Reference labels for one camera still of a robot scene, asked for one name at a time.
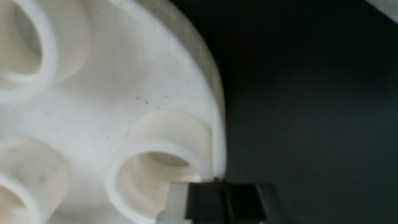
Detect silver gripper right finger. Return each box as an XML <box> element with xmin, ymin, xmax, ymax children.
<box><xmin>186</xmin><ymin>179</ymin><xmax>287</xmax><ymax>224</ymax></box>

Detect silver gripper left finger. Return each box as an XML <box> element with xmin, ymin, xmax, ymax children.
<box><xmin>156</xmin><ymin>183</ymin><xmax>190</xmax><ymax>224</ymax></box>

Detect round white stool seat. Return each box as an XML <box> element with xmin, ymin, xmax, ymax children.
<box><xmin>0</xmin><ymin>0</ymin><xmax>227</xmax><ymax>224</ymax></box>

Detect white right fence bar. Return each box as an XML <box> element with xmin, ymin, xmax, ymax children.
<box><xmin>366</xmin><ymin>0</ymin><xmax>398</xmax><ymax>24</ymax></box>

